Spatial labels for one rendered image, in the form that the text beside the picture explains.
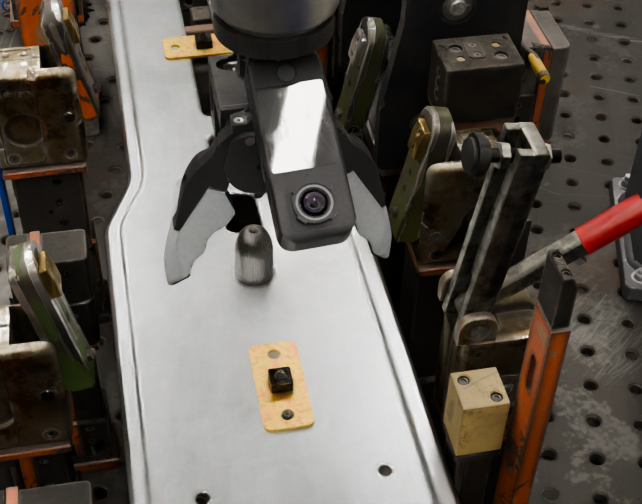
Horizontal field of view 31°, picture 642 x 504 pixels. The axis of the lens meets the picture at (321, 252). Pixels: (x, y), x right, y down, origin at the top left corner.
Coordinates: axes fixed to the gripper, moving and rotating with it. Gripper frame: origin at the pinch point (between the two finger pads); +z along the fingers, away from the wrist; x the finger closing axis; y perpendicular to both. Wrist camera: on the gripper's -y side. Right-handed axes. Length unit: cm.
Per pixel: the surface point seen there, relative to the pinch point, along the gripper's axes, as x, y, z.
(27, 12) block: 19, 76, 23
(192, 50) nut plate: 1.3, 45.8, 10.7
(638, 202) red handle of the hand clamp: -25.3, -0.3, -3.5
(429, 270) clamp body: -16.0, 14.8, 15.8
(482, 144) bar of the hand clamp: -13.0, -0.7, -10.4
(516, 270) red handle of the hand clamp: -17.3, 0.1, 2.2
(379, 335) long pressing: -8.5, 3.9, 11.4
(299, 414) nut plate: -0.8, -3.0, 11.1
